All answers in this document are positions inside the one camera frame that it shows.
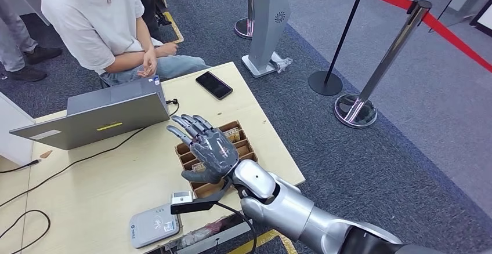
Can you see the person's left forearm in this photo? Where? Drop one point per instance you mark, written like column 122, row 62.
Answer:
column 144, row 37

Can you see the person's right forearm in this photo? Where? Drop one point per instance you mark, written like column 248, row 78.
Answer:
column 123, row 62

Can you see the black camera bracket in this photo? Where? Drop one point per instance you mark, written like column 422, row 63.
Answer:
column 200, row 205

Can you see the patterned hotel key card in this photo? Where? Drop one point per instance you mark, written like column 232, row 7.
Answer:
column 198, row 166
column 232, row 134

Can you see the grey card reader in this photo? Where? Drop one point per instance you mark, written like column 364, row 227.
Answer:
column 152, row 227

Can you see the brown cardboard card organiser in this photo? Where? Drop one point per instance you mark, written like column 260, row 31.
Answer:
column 244, row 148

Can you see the standing person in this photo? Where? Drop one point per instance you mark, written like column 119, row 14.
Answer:
column 11, row 41

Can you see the small brown scrap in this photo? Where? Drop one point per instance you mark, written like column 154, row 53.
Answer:
column 46, row 154

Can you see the grey laptop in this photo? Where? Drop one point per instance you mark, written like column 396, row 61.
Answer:
column 96, row 125

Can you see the white cabinet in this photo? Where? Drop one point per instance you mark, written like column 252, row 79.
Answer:
column 15, row 137

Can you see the chrome stanchion base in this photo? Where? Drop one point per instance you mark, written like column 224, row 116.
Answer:
column 243, row 27

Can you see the black framed board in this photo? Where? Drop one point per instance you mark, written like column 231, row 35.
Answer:
column 485, row 20

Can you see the chrome stanchion post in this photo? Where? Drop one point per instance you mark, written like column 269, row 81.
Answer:
column 383, row 64

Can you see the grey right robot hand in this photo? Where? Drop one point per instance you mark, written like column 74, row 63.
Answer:
column 215, row 156

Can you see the pale wooden table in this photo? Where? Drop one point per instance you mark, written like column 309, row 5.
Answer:
column 96, row 190

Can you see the yellow floor tape strip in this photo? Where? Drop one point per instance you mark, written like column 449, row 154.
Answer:
column 265, row 238

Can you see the black stanchion post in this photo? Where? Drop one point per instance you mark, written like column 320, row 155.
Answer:
column 325, row 83

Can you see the clear plastic bag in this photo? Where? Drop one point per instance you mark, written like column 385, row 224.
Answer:
column 282, row 63

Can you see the black smartphone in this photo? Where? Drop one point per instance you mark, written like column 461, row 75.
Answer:
column 213, row 85

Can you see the person's right hand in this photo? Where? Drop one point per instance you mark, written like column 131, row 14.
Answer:
column 167, row 48

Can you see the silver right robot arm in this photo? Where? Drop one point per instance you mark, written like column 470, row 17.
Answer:
column 284, row 206

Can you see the grey kiosk stand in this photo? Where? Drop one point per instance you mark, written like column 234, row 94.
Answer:
column 269, row 25

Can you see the person's left hand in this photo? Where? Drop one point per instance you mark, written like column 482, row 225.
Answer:
column 149, row 62

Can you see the yellow floor tape outline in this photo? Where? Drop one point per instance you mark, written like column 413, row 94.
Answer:
column 175, row 27

